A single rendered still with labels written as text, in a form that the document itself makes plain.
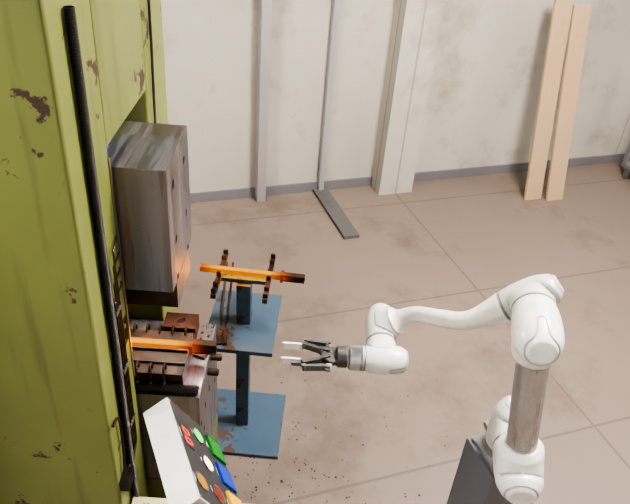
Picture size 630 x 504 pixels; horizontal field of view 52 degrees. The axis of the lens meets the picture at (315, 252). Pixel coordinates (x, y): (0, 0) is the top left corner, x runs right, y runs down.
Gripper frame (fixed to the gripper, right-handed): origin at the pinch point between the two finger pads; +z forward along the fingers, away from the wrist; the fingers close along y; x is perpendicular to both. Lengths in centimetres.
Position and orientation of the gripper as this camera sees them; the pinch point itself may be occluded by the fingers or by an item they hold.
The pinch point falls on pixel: (289, 353)
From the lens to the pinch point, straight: 227.3
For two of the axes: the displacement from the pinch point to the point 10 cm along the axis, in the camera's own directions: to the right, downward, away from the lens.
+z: -10.0, -0.7, -0.2
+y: 0.2, -5.6, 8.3
